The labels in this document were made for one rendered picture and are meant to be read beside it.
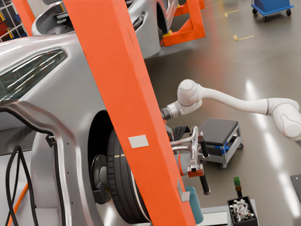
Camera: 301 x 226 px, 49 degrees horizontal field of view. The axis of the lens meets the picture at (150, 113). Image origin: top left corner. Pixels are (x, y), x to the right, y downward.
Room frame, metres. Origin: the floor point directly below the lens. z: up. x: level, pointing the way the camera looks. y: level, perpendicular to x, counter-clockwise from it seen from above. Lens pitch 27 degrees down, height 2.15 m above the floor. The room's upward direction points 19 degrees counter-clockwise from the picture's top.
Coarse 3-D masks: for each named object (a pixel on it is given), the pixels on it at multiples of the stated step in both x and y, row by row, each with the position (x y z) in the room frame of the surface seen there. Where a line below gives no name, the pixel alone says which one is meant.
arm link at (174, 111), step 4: (172, 104) 1.80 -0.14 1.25; (176, 104) 1.79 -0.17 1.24; (168, 108) 1.79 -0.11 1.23; (172, 108) 1.77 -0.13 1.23; (176, 108) 1.77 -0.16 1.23; (172, 112) 1.76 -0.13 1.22; (176, 112) 1.76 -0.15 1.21; (180, 112) 1.76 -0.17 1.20; (172, 116) 1.76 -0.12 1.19; (176, 116) 1.77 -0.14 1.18
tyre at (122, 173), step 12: (108, 144) 1.73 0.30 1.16; (120, 144) 1.70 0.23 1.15; (108, 156) 1.66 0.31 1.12; (120, 156) 1.64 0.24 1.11; (108, 168) 1.61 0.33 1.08; (120, 168) 1.59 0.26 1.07; (108, 180) 1.58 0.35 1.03; (120, 180) 1.55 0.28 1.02; (132, 180) 1.52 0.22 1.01; (120, 192) 1.52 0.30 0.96; (132, 192) 1.51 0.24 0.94; (120, 204) 1.52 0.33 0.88; (132, 204) 1.50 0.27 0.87; (144, 204) 1.47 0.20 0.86; (120, 216) 1.53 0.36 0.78; (132, 216) 1.51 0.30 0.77; (144, 216) 1.49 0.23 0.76
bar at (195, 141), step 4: (196, 132) 1.84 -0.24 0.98; (196, 136) 1.79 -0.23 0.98; (192, 140) 1.76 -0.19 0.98; (196, 140) 1.75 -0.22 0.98; (192, 144) 1.72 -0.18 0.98; (196, 144) 1.71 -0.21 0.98; (196, 148) 1.67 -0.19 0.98; (196, 152) 1.63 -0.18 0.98; (196, 156) 1.59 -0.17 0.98; (196, 160) 1.56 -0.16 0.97; (196, 164) 1.53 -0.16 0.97; (192, 168) 1.50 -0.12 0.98; (196, 168) 1.50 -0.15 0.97
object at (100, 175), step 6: (96, 156) 1.92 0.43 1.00; (102, 156) 1.95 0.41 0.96; (96, 162) 1.85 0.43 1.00; (102, 162) 1.91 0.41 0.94; (90, 168) 1.81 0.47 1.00; (96, 168) 1.82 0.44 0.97; (102, 168) 1.87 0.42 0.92; (90, 174) 1.77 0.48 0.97; (96, 174) 1.79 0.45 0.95; (102, 174) 1.82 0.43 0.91; (90, 180) 1.75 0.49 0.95; (96, 180) 1.76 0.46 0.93; (102, 180) 1.80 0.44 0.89; (96, 186) 1.73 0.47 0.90; (108, 186) 1.78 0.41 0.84; (108, 192) 1.83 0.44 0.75; (108, 198) 1.80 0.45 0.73
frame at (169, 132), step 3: (165, 126) 1.89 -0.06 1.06; (168, 129) 1.94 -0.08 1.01; (168, 132) 1.93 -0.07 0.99; (171, 132) 1.97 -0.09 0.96; (168, 135) 1.98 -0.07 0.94; (171, 135) 1.97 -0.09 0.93; (171, 138) 1.97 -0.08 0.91; (171, 141) 1.98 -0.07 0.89; (174, 153) 1.99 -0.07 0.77; (177, 153) 1.98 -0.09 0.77
